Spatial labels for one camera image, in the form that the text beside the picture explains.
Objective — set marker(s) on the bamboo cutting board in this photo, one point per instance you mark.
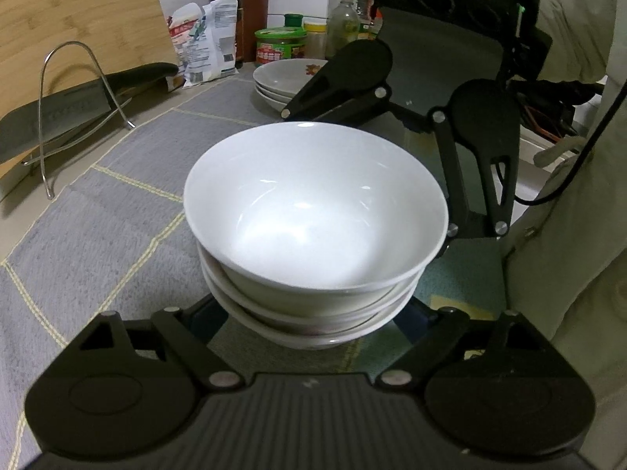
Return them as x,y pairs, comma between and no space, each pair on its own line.
123,34

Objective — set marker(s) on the yellow lid jar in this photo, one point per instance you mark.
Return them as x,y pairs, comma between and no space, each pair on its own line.
315,41

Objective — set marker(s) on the metal wire rack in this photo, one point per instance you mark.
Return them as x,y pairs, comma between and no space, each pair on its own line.
60,113

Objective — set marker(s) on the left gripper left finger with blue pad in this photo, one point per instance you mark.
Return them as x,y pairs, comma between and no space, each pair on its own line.
186,333

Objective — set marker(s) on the large white plate fruit print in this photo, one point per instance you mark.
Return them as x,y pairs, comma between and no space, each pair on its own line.
288,76

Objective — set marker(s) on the white bowl pink floral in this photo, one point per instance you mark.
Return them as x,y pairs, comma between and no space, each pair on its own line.
303,308

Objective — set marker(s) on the grey dish mat yellow lines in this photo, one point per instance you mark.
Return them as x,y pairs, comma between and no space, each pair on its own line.
115,239

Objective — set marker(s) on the green glass oil bottle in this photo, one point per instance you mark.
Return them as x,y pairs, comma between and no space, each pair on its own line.
342,27

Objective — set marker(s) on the tall clear bottle gold cap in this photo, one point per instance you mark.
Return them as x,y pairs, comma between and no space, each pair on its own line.
366,22

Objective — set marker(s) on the white plastic food bag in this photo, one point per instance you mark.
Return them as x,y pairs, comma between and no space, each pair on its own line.
192,35

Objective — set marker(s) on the green lid seasoning jar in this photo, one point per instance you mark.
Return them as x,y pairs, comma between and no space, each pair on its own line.
277,44

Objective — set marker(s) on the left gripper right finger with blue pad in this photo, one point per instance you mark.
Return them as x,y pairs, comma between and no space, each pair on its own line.
432,335

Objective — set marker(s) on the person white clothing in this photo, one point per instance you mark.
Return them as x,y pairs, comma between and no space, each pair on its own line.
565,258

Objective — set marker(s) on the cleaver knife black handle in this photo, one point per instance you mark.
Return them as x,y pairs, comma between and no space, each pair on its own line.
19,127

